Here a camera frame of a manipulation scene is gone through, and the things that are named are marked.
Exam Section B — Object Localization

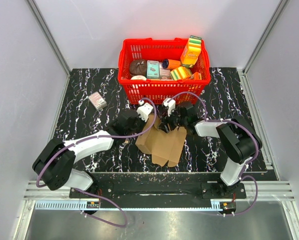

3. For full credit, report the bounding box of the purple cable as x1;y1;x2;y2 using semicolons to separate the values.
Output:
36;97;157;228
168;91;260;217

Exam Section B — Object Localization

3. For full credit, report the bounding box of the red plastic shopping basket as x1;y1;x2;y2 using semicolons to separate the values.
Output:
117;38;211;105

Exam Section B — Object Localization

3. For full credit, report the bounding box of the aluminium front rail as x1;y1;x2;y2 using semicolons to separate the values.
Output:
23;181;295;212

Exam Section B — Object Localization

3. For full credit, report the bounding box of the small pink card box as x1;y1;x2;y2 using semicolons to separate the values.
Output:
88;91;107;111

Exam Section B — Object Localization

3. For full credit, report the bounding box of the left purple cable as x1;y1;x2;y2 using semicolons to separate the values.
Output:
36;97;157;228

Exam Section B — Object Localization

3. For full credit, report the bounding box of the orange blue capped bottle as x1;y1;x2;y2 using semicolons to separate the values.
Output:
162;58;182;70

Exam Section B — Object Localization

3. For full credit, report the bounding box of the small orange box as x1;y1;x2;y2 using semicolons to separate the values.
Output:
189;72;202;81

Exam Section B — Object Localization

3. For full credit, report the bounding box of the teal small box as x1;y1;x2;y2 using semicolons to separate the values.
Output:
146;60;160;79

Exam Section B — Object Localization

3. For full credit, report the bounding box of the pink white packet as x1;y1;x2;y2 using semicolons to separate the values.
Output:
159;62;171;80

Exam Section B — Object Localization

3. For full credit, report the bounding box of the yellow green sponge pack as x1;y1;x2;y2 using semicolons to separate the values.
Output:
170;66;192;81

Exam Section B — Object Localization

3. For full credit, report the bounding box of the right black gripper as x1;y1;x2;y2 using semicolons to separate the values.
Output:
157;106;188;134

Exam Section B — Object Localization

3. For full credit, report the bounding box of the brown cardboard box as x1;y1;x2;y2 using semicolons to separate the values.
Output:
135;114;187;168

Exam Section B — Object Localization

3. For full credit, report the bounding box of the tall orange sponge pack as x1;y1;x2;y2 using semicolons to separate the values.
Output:
180;35;202;68

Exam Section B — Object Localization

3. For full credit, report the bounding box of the right aluminium corner post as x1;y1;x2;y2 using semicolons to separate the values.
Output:
242;0;290;75

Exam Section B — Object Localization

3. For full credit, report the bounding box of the white round container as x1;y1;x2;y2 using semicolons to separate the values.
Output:
130;75;147;81

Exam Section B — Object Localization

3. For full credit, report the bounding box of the aluminium corner post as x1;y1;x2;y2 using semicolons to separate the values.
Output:
242;0;290;75
25;0;72;76

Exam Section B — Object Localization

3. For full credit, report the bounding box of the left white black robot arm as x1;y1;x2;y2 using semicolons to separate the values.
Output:
32;107;152;198

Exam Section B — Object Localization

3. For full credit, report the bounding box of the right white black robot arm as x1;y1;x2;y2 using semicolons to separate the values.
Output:
159;98;263;198

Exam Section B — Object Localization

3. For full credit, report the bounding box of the brown round bun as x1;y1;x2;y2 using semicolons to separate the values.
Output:
129;59;147;76

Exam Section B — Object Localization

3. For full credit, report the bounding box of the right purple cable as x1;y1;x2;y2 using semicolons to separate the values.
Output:
168;91;260;217

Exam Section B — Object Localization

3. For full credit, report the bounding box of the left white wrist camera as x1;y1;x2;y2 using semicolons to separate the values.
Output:
136;100;155;123

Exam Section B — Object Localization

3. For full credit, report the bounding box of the left aluminium corner post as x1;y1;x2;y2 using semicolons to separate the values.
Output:
25;0;72;76

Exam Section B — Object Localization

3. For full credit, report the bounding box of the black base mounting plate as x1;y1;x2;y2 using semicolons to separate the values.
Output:
69;171;247;201

